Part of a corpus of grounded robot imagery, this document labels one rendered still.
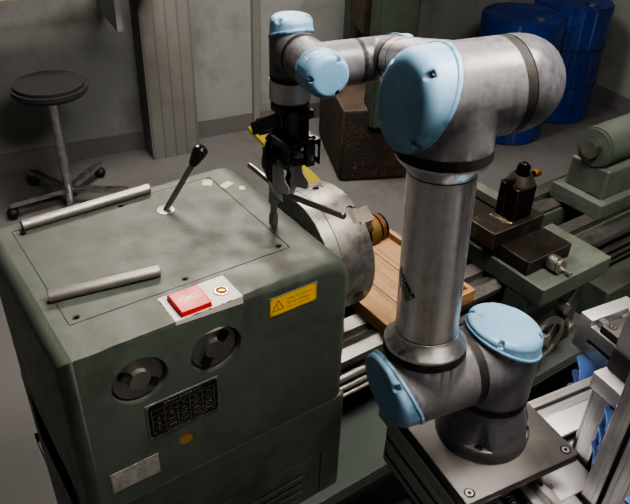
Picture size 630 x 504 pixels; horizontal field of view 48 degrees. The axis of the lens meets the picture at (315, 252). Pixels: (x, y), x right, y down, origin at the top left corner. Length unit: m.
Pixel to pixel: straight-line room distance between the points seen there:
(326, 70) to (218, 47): 3.51
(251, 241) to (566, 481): 0.73
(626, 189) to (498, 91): 1.81
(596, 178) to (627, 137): 0.16
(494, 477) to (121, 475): 0.69
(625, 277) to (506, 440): 1.49
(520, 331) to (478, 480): 0.25
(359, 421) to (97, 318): 0.98
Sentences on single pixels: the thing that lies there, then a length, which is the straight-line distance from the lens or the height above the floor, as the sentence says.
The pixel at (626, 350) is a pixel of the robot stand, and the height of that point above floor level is 1.31.
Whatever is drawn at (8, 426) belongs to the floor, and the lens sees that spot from 2.91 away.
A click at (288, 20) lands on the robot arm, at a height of 1.71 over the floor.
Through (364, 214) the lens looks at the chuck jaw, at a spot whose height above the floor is 1.19.
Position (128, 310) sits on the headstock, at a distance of 1.28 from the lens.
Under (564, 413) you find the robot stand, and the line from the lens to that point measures 1.42.
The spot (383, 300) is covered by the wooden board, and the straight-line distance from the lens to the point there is 1.89.
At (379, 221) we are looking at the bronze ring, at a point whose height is 1.11.
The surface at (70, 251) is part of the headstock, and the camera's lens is 1.45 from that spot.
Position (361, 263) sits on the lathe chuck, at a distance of 1.60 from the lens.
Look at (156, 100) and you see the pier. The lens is 4.39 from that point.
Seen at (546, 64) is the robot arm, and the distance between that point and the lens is 0.85.
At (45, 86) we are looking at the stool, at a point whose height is 0.70.
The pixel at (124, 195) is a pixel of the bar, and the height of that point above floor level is 1.27.
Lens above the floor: 2.05
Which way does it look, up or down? 35 degrees down
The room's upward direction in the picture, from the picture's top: 2 degrees clockwise
